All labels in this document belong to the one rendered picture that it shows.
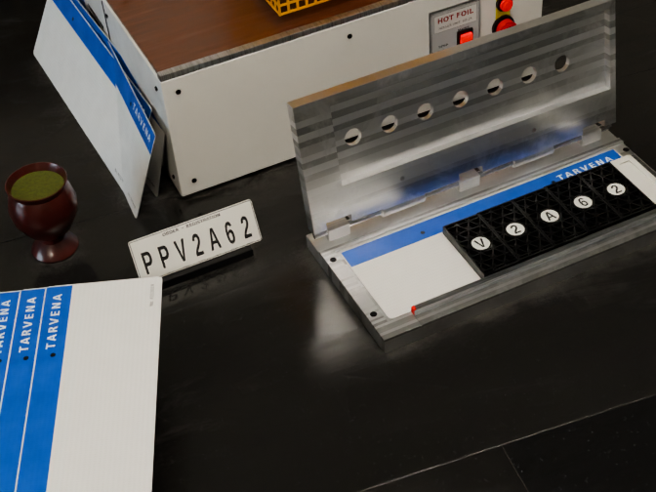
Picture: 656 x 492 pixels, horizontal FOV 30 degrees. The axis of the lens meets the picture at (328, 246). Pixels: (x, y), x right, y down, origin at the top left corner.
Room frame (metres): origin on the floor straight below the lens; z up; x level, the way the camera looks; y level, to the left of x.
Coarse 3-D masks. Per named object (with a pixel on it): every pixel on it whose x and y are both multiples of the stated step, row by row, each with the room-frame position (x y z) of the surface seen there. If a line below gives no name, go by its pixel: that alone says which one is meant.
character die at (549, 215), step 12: (540, 192) 1.16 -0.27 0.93; (516, 204) 1.14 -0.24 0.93; (528, 204) 1.14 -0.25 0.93; (540, 204) 1.13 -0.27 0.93; (552, 204) 1.14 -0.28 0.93; (528, 216) 1.11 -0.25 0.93; (540, 216) 1.11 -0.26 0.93; (552, 216) 1.11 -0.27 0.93; (564, 216) 1.11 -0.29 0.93; (540, 228) 1.09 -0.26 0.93; (552, 228) 1.09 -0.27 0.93; (564, 228) 1.09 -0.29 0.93; (576, 228) 1.09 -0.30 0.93; (552, 240) 1.07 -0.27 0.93; (564, 240) 1.07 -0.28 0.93
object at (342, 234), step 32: (608, 128) 1.27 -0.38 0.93; (544, 160) 1.23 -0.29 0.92; (576, 160) 1.23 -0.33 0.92; (448, 192) 1.19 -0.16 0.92; (480, 192) 1.18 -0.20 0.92; (352, 224) 1.13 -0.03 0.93; (384, 224) 1.14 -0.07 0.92; (320, 256) 1.09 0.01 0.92; (576, 256) 1.05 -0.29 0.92; (608, 256) 1.05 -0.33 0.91; (352, 288) 1.02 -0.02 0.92; (512, 288) 1.00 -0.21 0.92; (384, 320) 0.97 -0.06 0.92; (416, 320) 0.96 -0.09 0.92; (448, 320) 0.97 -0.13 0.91; (384, 352) 0.94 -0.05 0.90
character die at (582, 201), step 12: (564, 180) 1.17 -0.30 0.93; (576, 180) 1.18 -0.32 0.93; (552, 192) 1.15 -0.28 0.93; (564, 192) 1.15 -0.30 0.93; (576, 192) 1.15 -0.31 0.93; (588, 192) 1.15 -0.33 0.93; (564, 204) 1.13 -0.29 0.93; (576, 204) 1.13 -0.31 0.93; (588, 204) 1.12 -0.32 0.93; (600, 204) 1.12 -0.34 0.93; (576, 216) 1.11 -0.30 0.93; (588, 216) 1.11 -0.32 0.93; (600, 216) 1.11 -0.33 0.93; (612, 216) 1.11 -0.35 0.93; (588, 228) 1.08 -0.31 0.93; (600, 228) 1.08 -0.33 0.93
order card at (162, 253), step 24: (216, 216) 1.14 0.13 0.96; (240, 216) 1.14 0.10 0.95; (144, 240) 1.10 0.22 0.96; (168, 240) 1.11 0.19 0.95; (192, 240) 1.11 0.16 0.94; (216, 240) 1.12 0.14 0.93; (240, 240) 1.13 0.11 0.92; (144, 264) 1.09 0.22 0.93; (168, 264) 1.09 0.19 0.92; (192, 264) 1.10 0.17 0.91
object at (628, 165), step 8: (616, 160) 1.20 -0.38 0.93; (624, 160) 1.20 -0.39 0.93; (632, 160) 1.20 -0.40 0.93; (624, 168) 1.19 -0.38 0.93; (632, 168) 1.19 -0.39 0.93; (640, 168) 1.18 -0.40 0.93; (632, 176) 1.17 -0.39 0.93; (640, 176) 1.17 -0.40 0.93; (648, 176) 1.17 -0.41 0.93; (640, 184) 1.15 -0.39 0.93; (648, 184) 1.15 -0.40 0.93; (648, 192) 1.14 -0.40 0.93
